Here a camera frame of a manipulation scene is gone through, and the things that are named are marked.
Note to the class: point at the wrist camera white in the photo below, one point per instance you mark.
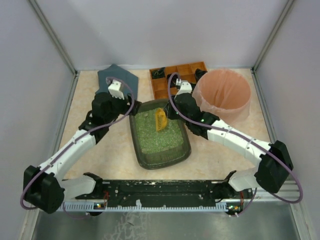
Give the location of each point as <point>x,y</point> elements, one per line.
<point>115,90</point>
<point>183,86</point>

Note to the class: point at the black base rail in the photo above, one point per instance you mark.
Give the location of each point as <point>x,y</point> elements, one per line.
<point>167,196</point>

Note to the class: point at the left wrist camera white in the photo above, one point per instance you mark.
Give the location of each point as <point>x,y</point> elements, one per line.
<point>115,90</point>

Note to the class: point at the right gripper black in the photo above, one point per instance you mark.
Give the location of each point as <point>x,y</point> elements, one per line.
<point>172,111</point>

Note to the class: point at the green litter pellets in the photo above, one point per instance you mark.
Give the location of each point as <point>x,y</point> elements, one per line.
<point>150,140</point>

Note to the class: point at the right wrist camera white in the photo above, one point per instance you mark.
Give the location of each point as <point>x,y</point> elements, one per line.
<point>183,86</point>

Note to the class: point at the folded grey-blue cloth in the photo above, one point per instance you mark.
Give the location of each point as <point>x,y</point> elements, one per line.
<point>120,73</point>

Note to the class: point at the orange wooden compartment tray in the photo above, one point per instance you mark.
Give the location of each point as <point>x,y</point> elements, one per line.
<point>186,72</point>

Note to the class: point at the dark grey litter box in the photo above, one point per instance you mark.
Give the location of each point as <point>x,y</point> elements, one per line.
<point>162,159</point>

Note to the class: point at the trash bin with pink bag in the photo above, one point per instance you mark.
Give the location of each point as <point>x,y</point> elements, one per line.
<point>224,93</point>

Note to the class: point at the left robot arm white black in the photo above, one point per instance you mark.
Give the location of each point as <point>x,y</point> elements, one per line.
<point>44,187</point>

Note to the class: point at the yellow litter scoop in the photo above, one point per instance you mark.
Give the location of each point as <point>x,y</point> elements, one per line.
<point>160,119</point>

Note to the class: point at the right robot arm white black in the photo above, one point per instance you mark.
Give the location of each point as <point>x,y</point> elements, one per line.
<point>272,161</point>

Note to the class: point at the rolled tie green pattern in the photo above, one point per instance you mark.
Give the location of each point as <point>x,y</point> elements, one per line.
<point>158,73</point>

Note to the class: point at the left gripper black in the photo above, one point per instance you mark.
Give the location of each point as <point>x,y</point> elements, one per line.
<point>130,107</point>

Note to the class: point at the rolled tie dark grey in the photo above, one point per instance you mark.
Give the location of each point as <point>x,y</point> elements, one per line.
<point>199,73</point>

